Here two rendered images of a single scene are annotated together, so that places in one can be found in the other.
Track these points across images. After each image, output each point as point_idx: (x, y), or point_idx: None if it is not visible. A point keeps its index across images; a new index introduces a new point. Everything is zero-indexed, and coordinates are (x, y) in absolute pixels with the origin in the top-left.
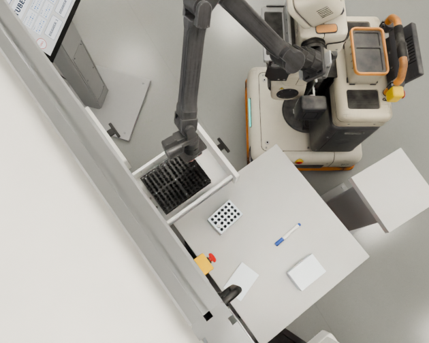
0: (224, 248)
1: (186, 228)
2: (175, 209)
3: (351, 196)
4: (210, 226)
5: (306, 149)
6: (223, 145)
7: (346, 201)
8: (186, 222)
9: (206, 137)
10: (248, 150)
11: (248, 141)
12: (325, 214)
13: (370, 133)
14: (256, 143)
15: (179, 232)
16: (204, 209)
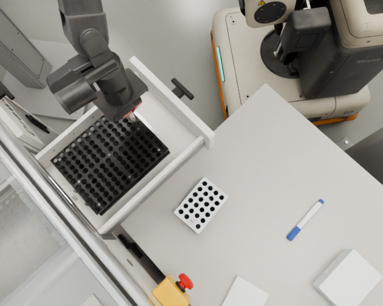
0: (206, 255)
1: (143, 230)
2: (117, 204)
3: (379, 148)
4: (179, 222)
5: (298, 98)
6: (181, 88)
7: (369, 156)
8: (141, 221)
9: (152, 78)
10: (224, 112)
11: (224, 101)
12: (358, 179)
13: None
14: (233, 99)
15: (132, 238)
16: (168, 197)
